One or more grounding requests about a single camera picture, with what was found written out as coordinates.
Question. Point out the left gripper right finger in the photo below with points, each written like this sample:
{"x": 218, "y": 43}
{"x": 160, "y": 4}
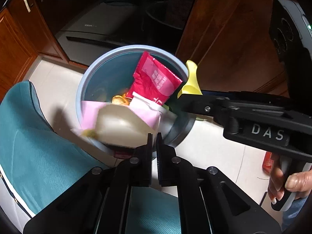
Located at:
{"x": 172, "y": 169}

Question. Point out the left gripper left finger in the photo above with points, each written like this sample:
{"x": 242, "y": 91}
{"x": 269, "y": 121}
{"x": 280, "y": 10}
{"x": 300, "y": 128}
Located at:
{"x": 137, "y": 170}

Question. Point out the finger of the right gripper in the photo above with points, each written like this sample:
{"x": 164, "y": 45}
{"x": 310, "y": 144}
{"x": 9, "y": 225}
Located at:
{"x": 205, "y": 104}

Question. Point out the red snack package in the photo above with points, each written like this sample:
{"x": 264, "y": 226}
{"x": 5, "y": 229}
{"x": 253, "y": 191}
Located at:
{"x": 153, "y": 80}

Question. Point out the white tissue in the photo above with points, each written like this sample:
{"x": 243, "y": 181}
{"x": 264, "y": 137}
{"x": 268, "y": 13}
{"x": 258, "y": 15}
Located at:
{"x": 139, "y": 101}

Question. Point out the orange peel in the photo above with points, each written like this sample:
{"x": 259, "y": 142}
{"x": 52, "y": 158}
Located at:
{"x": 122, "y": 100}

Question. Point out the brown wooden kitchen cabinet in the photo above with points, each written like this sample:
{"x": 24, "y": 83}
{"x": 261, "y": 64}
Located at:
{"x": 228, "y": 39}

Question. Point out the blue round trash bin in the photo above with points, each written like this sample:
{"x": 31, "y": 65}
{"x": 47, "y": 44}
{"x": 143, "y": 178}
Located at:
{"x": 112, "y": 74}

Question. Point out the person right hand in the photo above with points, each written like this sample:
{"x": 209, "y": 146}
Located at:
{"x": 299, "y": 183}

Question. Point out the red basket on floor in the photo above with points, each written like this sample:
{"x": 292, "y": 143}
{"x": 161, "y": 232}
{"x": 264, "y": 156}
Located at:
{"x": 267, "y": 163}

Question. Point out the teal grey tablecloth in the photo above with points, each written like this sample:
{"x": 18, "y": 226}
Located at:
{"x": 39, "y": 165}

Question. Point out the dark under-counter appliance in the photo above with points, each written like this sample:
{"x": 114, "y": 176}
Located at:
{"x": 86, "y": 29}

